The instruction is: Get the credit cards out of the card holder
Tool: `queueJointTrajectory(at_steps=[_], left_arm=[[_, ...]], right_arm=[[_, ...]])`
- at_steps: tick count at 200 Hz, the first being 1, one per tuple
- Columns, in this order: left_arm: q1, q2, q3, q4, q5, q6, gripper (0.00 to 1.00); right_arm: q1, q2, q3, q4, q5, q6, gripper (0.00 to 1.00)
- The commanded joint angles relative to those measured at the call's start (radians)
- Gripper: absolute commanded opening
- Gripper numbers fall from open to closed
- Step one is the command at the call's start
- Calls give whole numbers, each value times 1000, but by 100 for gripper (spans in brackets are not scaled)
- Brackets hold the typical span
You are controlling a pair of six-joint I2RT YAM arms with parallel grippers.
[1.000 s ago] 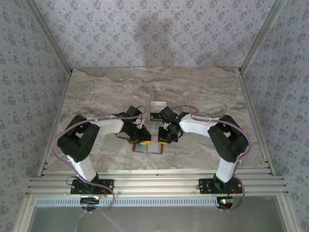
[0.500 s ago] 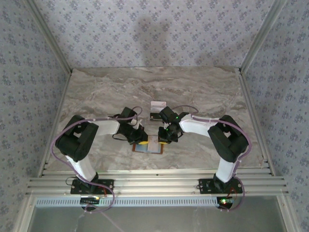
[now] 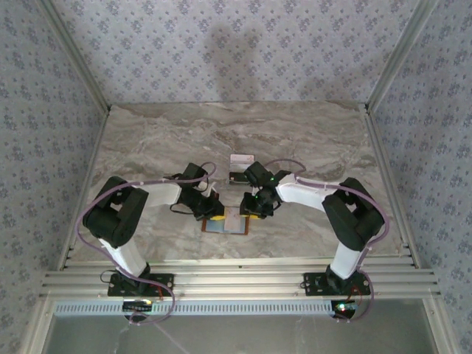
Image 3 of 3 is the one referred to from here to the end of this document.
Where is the brown leather card holder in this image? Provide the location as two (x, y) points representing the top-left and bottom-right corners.
(201, 213), (251, 236)

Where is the pale pink credit card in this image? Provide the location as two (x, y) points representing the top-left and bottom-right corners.
(223, 207), (241, 232)

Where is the white credit card red print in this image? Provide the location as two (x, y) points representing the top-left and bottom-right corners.
(229, 153), (256, 173)

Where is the left controller circuit board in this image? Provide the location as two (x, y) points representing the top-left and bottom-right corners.
(122, 300), (154, 313)

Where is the controller circuit board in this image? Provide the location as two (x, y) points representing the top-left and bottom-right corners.
(122, 300), (154, 313)
(331, 300), (358, 318)

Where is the right controller circuit board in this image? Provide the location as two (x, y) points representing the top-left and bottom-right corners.
(331, 300), (358, 318)

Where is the aluminium rail frame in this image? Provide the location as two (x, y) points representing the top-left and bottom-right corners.
(39, 257), (442, 298)

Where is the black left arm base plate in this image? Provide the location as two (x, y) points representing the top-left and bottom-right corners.
(107, 272), (175, 297)

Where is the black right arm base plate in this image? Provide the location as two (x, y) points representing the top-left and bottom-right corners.
(302, 271), (372, 297)

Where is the grey slotted cable duct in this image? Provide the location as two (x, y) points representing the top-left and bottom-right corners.
(53, 298), (355, 316)

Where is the aluminium table side rail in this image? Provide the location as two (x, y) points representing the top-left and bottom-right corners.
(57, 106), (111, 272)
(363, 104), (423, 268)

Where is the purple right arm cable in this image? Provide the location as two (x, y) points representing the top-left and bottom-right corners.
(263, 158), (391, 325)

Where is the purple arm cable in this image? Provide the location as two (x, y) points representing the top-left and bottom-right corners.
(263, 158), (391, 325)
(74, 162), (218, 327)

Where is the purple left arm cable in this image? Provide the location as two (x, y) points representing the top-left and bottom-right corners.
(74, 162), (218, 327)

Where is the aluminium corner post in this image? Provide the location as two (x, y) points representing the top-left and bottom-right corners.
(35, 0), (112, 114)
(364, 0), (440, 111)

